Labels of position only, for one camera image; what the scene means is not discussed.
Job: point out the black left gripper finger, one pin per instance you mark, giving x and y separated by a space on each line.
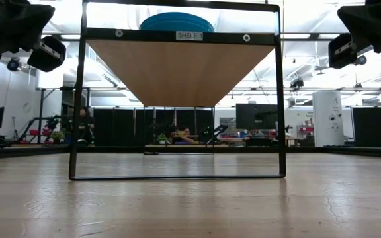
36 9
36 28

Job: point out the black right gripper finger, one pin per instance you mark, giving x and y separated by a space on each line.
356 10
357 26

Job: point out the black background robot arm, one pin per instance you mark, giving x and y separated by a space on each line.
217 134
41 124

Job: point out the black ceiling spotlight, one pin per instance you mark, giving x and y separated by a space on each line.
13 64

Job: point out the black metal rack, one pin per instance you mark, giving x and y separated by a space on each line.
41 99

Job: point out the black ceiling device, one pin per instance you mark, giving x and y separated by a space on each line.
297 83

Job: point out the white cylindrical column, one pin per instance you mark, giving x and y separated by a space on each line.
327 115

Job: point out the person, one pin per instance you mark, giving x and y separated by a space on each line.
184 135
85 125

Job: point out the large black screen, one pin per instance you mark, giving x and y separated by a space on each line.
256 115

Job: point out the white shelf label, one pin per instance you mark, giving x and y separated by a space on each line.
189 35

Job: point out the small green potted plant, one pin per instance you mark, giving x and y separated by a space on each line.
162 139

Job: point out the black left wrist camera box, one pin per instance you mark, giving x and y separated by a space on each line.
46 61

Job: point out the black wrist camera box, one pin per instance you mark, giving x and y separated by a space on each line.
341 59
46 61

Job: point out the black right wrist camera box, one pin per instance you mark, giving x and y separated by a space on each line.
341 59

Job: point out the black partition wall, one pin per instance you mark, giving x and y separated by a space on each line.
124 127
372 127

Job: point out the black aluminium table frame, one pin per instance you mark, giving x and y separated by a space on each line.
342 150

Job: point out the wooden shelf with black frame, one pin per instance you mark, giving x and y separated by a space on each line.
177 72

